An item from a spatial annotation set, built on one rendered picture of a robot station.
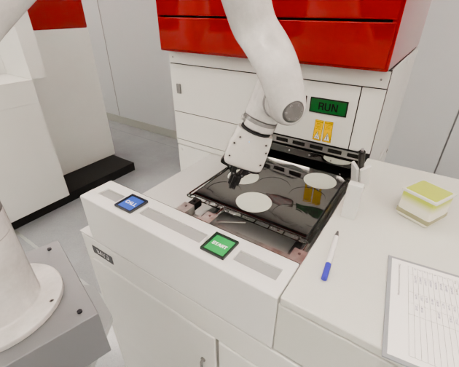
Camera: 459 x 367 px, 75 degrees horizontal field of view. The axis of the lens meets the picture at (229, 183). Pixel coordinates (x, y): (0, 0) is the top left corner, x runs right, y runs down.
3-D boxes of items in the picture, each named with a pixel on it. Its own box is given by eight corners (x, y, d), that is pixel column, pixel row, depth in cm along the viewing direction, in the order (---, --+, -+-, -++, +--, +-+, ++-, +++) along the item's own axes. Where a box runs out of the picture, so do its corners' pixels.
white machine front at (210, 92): (181, 141, 141) (173, 49, 120) (360, 193, 101) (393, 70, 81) (176, 143, 138) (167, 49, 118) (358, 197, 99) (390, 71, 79)
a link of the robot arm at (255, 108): (284, 129, 68) (269, 113, 75) (312, 73, 62) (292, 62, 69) (253, 121, 65) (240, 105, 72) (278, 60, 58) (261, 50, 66)
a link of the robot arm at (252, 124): (244, 116, 66) (239, 128, 67) (280, 129, 68) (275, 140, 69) (242, 105, 73) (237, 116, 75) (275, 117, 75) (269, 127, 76)
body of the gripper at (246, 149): (238, 123, 67) (222, 164, 73) (279, 137, 69) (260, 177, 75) (237, 113, 74) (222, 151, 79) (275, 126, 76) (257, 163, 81)
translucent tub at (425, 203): (413, 202, 71) (422, 178, 67) (445, 219, 65) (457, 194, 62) (393, 212, 68) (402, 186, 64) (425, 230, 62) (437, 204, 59)
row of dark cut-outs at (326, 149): (245, 132, 115) (245, 127, 114) (363, 161, 94) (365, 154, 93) (244, 133, 115) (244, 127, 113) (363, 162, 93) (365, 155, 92)
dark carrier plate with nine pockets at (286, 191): (252, 154, 111) (253, 152, 111) (345, 179, 95) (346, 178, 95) (193, 195, 87) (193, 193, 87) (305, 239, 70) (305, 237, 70)
